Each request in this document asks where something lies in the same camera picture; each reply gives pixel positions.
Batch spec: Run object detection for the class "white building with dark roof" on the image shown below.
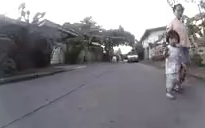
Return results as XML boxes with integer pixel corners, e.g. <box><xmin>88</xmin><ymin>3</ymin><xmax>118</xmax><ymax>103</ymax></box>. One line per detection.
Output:
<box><xmin>139</xmin><ymin>25</ymin><xmax>168</xmax><ymax>61</ymax></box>

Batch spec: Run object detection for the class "building with sloped roof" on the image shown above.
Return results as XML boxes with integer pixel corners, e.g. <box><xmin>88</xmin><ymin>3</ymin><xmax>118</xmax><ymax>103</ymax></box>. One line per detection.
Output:
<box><xmin>37</xmin><ymin>18</ymin><xmax>82</xmax><ymax>66</ymax></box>

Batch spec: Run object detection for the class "concrete sidewalk with kerb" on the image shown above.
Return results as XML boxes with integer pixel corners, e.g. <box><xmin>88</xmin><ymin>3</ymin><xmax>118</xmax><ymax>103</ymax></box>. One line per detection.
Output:
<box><xmin>0</xmin><ymin>63</ymin><xmax>88</xmax><ymax>88</ymax></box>

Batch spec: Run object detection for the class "person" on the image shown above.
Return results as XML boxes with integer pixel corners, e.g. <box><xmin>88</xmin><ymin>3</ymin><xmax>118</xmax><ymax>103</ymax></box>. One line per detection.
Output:
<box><xmin>165</xmin><ymin>3</ymin><xmax>193</xmax><ymax>93</ymax></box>
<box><xmin>163</xmin><ymin>29</ymin><xmax>183</xmax><ymax>100</ymax></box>

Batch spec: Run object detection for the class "row of trees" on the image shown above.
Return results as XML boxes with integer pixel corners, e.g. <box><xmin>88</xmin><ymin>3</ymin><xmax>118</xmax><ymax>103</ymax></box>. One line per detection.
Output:
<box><xmin>61</xmin><ymin>15</ymin><xmax>137</xmax><ymax>63</ymax></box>

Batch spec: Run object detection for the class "white vehicle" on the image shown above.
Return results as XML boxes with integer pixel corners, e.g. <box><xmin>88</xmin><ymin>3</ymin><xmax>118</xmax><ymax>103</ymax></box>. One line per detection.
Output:
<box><xmin>126</xmin><ymin>53</ymin><xmax>140</xmax><ymax>64</ymax></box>

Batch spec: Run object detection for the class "building with dark gate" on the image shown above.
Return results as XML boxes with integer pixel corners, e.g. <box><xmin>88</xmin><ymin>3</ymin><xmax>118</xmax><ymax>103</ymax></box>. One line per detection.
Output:
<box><xmin>0</xmin><ymin>13</ymin><xmax>38</xmax><ymax>74</ymax></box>

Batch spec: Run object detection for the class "grey asphalt road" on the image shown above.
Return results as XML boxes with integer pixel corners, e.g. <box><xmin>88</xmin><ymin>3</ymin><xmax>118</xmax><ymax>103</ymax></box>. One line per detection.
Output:
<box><xmin>0</xmin><ymin>61</ymin><xmax>205</xmax><ymax>128</ymax></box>

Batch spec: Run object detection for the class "dirt verge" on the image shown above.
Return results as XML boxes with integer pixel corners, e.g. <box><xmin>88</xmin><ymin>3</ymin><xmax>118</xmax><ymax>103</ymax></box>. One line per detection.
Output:
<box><xmin>186</xmin><ymin>63</ymin><xmax>205</xmax><ymax>83</ymax></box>

